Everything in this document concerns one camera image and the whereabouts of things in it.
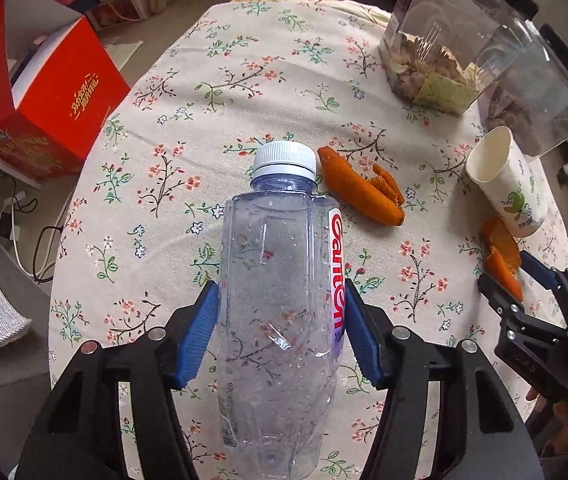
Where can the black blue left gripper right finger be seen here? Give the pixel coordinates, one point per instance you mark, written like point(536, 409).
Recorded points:
point(480, 432)

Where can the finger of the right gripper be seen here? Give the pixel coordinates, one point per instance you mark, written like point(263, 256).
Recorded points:
point(552, 279)
point(499, 299)

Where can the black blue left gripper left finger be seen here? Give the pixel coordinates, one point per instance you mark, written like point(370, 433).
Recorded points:
point(77, 433)

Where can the orange peel piece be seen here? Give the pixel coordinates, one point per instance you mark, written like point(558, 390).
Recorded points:
point(502, 258)
point(356, 191)

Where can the white paper cup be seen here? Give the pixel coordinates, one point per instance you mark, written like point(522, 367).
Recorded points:
point(500, 169)

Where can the clear plastic water bottle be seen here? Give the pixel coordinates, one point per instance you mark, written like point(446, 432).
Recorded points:
point(281, 316)

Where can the clear jar with nuts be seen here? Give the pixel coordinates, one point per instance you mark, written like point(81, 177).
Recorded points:
point(531, 95)

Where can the clear jar with snacks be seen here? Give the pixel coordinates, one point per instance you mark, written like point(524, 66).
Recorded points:
point(443, 54)

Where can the floral tablecloth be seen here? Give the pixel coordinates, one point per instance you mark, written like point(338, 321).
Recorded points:
point(143, 231)

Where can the red gift box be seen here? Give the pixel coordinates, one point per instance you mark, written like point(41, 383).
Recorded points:
point(58, 85)

